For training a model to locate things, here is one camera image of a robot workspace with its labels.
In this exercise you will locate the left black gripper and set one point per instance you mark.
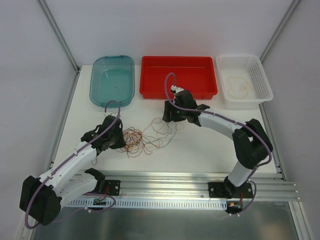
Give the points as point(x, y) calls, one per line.
point(118, 141)

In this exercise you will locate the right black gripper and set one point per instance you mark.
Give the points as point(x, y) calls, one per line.
point(169, 115)

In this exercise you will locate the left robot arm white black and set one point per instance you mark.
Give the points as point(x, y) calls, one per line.
point(43, 197)

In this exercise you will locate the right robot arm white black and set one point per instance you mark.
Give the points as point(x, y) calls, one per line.
point(252, 146)

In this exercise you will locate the red plastic tray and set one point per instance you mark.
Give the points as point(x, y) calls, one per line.
point(193, 73)

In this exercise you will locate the teal transparent plastic tub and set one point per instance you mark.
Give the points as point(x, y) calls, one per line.
point(112, 78)

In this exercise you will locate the white perforated plastic basket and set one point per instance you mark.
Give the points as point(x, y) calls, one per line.
point(243, 81)

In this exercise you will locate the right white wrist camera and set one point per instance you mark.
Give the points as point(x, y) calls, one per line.
point(175, 89)

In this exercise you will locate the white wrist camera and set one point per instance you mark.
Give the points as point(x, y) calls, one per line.
point(114, 114)
point(175, 89)

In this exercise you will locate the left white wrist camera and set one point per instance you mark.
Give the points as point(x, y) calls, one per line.
point(114, 114)

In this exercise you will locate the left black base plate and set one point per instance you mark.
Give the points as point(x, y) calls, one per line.
point(107, 187)

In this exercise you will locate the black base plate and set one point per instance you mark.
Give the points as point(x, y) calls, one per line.
point(219, 189)
point(107, 187)

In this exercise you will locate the aluminium mounting rail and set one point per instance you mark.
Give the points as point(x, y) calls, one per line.
point(185, 185)

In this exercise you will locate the white slotted cable duct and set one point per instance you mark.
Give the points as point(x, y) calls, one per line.
point(135, 203)

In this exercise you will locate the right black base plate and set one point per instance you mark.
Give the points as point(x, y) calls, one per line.
point(219, 189)

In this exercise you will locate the right aluminium frame post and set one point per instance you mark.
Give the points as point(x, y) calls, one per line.
point(279, 29)

